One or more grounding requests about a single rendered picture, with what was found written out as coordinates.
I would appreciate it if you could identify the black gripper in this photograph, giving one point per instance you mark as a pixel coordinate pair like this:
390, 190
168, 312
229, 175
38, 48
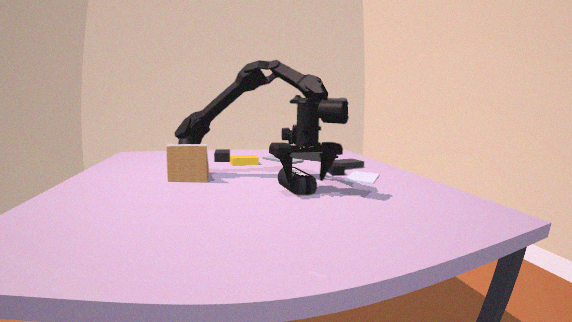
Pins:
307, 137

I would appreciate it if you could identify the dark grey rounded unit with white label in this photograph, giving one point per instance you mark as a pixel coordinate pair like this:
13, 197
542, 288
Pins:
302, 183

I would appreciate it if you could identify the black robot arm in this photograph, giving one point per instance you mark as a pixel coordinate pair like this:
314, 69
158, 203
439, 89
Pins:
315, 105

